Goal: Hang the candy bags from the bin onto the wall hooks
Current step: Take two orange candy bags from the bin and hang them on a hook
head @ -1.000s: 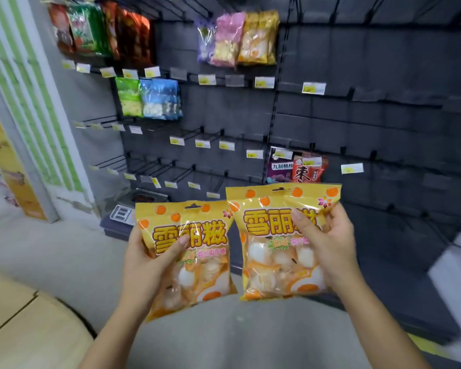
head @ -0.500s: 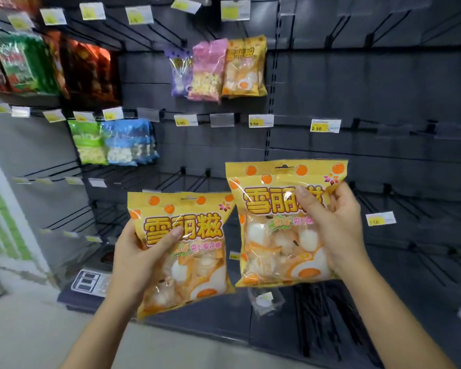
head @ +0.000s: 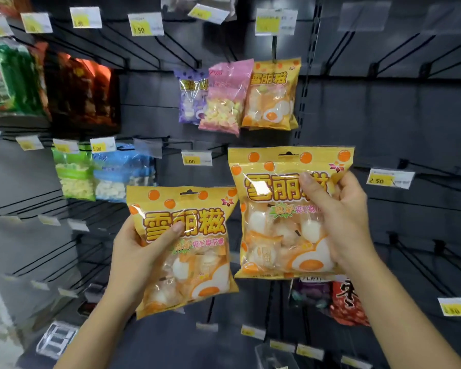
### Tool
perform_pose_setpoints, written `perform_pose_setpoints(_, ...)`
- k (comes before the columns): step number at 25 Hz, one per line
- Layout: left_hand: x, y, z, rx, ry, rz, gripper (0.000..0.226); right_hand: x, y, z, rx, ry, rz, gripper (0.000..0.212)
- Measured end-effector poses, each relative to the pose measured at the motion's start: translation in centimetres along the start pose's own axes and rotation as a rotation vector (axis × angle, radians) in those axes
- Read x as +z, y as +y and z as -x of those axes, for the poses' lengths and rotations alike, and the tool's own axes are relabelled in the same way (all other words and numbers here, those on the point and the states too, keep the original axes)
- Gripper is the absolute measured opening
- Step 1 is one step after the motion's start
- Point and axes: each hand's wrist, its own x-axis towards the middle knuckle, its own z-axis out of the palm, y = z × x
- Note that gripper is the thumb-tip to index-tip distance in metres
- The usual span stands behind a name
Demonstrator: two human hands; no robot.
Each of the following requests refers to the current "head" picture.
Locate person's right hand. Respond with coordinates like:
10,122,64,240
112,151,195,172
299,171,381,275

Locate person's left hand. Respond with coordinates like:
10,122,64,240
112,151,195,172
107,215,186,308

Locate dark grey hook shelf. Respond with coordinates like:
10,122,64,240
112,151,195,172
0,0,461,369

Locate purple marshmallow packets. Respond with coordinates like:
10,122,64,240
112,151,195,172
174,69,210,126

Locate person's right forearm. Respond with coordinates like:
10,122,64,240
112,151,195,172
342,253,461,369

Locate red patterned packet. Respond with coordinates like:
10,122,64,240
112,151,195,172
329,278,371,327

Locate dark purple packet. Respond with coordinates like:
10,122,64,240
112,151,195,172
290,278,333,316

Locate blue white packet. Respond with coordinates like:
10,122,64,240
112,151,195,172
93,143,156,203

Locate green yellow packet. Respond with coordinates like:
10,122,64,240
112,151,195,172
53,148,97,202

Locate grey weighing scale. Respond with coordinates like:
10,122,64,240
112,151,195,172
35,320,80,361

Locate clear plastic box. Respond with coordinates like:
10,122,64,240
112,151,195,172
255,343,292,369

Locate bunch of dark red packets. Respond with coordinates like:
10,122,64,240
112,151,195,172
44,51,120,129

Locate pink marshmallow packet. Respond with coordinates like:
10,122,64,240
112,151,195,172
198,59,254,136

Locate orange red packet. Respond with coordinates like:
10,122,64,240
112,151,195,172
29,41,51,121

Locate bunch of green packets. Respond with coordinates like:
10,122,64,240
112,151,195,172
0,40,45,118

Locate red brown packet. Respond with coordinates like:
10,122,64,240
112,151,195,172
0,0,32,16

